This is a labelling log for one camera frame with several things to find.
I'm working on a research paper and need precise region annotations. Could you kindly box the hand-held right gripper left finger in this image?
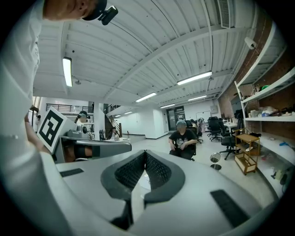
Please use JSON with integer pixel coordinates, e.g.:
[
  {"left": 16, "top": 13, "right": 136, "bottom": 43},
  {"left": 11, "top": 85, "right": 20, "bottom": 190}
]
[{"left": 55, "top": 149, "right": 146, "bottom": 231}]

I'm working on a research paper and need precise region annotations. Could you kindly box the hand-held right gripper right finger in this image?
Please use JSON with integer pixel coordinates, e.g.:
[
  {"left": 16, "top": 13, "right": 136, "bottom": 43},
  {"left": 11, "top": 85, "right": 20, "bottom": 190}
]
[{"left": 129, "top": 149, "right": 278, "bottom": 236}]

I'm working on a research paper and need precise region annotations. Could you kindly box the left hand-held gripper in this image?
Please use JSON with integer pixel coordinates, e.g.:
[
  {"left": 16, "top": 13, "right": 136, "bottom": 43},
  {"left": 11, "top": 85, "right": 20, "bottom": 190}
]
[{"left": 36, "top": 106, "right": 132, "bottom": 164}]

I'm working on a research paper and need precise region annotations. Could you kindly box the person's left forearm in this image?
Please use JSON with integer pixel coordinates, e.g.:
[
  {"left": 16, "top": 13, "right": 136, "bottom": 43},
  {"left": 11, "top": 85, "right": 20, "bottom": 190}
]
[{"left": 24, "top": 114, "right": 50, "bottom": 154}]

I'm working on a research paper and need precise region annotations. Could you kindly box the white table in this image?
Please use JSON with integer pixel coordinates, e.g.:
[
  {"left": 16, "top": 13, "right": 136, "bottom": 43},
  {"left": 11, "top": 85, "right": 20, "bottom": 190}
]
[{"left": 107, "top": 137, "right": 131, "bottom": 143}]

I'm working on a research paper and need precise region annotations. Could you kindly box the staircase with railing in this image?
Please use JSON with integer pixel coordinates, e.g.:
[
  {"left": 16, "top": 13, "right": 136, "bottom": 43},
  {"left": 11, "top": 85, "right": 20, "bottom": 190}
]
[{"left": 104, "top": 103, "right": 122, "bottom": 139}]

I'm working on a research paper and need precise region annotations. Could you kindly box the round metal stand mirror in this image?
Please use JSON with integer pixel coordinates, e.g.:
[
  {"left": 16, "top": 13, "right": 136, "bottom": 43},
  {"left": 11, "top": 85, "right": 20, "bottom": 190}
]
[{"left": 209, "top": 152, "right": 222, "bottom": 171}]

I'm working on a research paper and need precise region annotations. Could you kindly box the black office chair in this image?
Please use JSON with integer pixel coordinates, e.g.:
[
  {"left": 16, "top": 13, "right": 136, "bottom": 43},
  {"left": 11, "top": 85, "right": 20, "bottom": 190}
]
[
  {"left": 218, "top": 119, "right": 242, "bottom": 161},
  {"left": 206, "top": 116, "right": 222, "bottom": 142}
]

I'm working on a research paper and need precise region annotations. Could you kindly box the black balcony railing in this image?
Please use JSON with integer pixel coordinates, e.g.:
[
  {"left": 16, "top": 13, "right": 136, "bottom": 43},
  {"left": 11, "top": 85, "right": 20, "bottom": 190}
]
[{"left": 45, "top": 103, "right": 94, "bottom": 114}]

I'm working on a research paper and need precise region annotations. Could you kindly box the wooden trolley cart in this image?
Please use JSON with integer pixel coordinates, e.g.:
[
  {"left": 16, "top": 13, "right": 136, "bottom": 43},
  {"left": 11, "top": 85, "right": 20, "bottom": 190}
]
[{"left": 234, "top": 132, "right": 261, "bottom": 176}]

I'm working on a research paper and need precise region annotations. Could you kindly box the white whiteboard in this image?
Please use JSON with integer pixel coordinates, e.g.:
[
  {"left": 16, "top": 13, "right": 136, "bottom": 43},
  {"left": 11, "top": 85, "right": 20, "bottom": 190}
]
[{"left": 195, "top": 111, "right": 212, "bottom": 121}]

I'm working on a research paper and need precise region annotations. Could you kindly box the dark glass door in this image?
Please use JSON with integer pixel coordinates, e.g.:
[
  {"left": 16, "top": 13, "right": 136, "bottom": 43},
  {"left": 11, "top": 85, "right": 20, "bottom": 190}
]
[{"left": 166, "top": 105, "right": 185, "bottom": 132}]

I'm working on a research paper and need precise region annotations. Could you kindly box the white shelving unit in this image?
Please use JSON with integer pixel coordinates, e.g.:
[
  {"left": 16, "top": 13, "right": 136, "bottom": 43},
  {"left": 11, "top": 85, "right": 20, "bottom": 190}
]
[{"left": 234, "top": 20, "right": 295, "bottom": 199}]

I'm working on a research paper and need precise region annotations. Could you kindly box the person's white shirt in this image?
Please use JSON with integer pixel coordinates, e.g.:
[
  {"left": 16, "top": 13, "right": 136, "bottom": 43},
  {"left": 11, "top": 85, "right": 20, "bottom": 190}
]
[{"left": 0, "top": 0, "right": 46, "bottom": 153}]

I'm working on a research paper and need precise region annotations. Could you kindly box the person's head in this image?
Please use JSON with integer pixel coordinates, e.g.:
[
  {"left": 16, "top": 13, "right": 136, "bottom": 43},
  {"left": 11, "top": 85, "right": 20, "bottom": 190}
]
[{"left": 42, "top": 0, "right": 94, "bottom": 23}]

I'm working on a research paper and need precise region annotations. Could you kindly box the white ceiling air vent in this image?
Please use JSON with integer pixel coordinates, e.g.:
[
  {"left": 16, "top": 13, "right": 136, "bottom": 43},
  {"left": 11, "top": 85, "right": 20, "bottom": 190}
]
[{"left": 217, "top": 0, "right": 236, "bottom": 30}]

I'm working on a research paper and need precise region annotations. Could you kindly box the grey fisheye camera box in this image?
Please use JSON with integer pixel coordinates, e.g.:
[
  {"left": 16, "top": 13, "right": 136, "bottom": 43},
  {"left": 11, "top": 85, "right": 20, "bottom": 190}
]
[{"left": 66, "top": 125, "right": 90, "bottom": 139}]

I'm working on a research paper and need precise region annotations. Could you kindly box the dark wall screen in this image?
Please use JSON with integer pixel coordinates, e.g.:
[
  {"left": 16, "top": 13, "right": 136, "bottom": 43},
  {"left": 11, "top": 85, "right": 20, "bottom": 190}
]
[{"left": 230, "top": 94, "right": 242, "bottom": 114}]

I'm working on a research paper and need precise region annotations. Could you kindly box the black head camera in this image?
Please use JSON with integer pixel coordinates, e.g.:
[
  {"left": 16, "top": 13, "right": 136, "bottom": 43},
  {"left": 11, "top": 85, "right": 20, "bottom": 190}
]
[{"left": 97, "top": 5, "right": 119, "bottom": 26}]

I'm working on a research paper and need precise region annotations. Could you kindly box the white security camera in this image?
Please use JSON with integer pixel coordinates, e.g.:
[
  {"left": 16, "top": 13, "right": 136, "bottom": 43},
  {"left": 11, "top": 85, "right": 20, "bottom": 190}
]
[{"left": 244, "top": 36, "right": 257, "bottom": 50}]

